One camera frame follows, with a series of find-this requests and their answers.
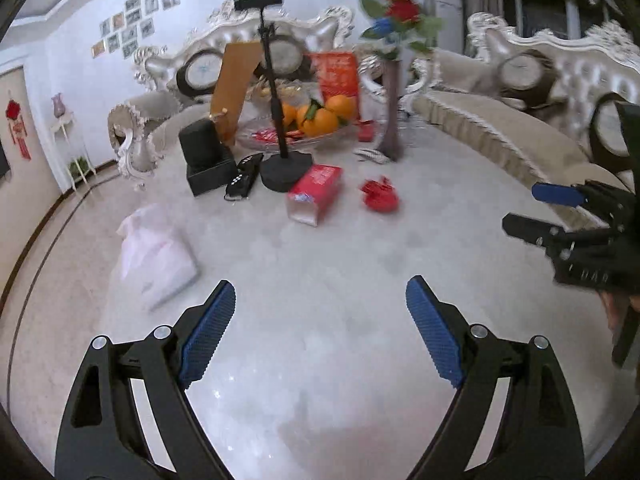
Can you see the person's right hand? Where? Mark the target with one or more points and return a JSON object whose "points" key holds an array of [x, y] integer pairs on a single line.
{"points": [[614, 312]]}

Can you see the white standing air conditioner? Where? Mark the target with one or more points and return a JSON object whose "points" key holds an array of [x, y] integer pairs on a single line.
{"points": [[447, 15]]}

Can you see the brown paper bag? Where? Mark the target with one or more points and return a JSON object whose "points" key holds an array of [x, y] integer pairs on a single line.
{"points": [[234, 87]]}

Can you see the black phone stand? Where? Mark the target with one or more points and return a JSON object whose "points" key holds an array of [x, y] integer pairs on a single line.
{"points": [[287, 170]]}

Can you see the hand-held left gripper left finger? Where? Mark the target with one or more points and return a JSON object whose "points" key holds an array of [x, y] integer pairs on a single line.
{"points": [[210, 335]]}

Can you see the round dark-rimmed cushion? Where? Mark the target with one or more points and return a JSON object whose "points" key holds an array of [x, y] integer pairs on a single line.
{"points": [[200, 72], [615, 125], [287, 55], [527, 77]]}

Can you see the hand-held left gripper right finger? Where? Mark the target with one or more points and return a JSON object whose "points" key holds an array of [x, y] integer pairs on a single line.
{"points": [[434, 335]]}

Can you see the tall dark glass vase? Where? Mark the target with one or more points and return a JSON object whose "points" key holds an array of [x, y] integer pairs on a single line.
{"points": [[390, 120]]}

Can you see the orange fruit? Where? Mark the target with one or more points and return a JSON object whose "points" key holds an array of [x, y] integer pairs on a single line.
{"points": [[342, 106], [320, 121], [290, 114]]}

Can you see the artificial rose bouquet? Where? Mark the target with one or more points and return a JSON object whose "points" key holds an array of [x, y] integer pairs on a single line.
{"points": [[402, 12]]}

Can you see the white side table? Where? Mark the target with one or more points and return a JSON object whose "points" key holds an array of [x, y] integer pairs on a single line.
{"points": [[67, 130]]}

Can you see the red paper bag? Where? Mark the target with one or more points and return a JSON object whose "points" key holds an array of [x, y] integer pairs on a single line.
{"points": [[337, 74]]}

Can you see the silver tufted ornate sofa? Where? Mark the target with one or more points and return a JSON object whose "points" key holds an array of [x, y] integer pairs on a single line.
{"points": [[165, 65]]}

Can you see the checkered small pouch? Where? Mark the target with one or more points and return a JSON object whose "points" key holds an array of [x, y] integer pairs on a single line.
{"points": [[371, 156]]}

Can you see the beige fringed ornate sofa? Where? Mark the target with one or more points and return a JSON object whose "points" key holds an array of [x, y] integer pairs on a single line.
{"points": [[500, 135]]}

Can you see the glass fruit bowl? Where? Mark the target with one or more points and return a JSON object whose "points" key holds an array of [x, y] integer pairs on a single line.
{"points": [[320, 141]]}

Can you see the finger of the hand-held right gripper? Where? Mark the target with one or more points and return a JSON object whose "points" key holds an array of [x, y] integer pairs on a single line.
{"points": [[535, 232], [557, 194]]}

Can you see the black gift box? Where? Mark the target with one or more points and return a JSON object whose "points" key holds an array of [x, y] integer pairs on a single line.
{"points": [[207, 160]]}

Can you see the red candy packets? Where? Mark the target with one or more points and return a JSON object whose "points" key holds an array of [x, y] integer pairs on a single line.
{"points": [[275, 135]]}

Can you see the purple vase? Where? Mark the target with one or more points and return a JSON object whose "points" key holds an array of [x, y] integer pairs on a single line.
{"points": [[59, 106]]}

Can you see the group of wall picture frames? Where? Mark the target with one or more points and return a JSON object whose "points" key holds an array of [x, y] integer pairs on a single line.
{"points": [[131, 22]]}

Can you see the red tissue box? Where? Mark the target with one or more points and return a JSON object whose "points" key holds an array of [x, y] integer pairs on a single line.
{"points": [[315, 192]]}

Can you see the red crumpled wrapper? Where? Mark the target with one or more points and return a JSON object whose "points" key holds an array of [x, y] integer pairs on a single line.
{"points": [[380, 195]]}

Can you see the small red box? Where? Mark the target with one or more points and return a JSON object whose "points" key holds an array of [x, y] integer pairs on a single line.
{"points": [[366, 131]]}

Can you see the white plastic bag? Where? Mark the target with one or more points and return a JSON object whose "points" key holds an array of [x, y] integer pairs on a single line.
{"points": [[155, 260]]}

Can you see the red knot wall decoration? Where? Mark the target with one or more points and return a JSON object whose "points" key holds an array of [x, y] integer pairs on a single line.
{"points": [[16, 122]]}

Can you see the black remote control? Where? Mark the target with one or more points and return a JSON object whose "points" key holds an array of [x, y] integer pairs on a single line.
{"points": [[244, 176]]}

